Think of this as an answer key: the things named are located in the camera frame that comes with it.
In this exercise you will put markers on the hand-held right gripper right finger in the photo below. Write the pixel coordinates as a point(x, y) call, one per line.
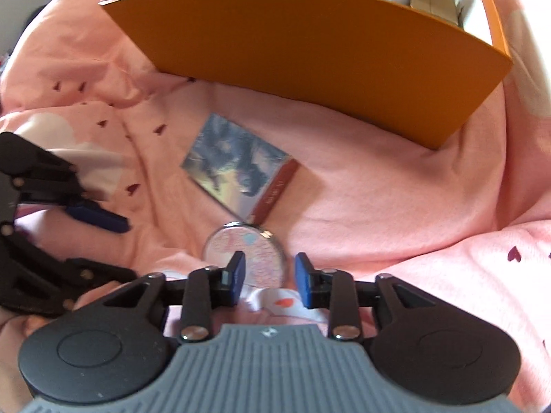
point(303, 279)

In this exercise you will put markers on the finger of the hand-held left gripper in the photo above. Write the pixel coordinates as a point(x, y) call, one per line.
point(97, 217)
point(99, 273)

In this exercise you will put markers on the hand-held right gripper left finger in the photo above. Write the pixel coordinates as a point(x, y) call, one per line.
point(236, 276)

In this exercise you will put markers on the round compact mirror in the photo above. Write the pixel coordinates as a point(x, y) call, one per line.
point(262, 249)

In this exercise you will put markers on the illustrated book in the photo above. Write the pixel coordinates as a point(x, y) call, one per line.
point(236, 159)

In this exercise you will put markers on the orange cardboard box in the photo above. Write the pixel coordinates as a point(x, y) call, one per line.
point(323, 51)

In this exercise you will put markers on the pink printed blanket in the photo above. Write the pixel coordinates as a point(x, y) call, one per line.
point(387, 206)

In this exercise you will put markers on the beige small box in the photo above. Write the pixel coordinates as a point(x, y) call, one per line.
point(432, 4)

